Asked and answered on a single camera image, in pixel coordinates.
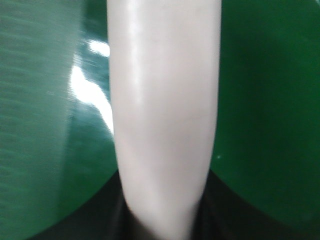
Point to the pink hand brush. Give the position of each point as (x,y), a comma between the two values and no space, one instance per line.
(164,79)

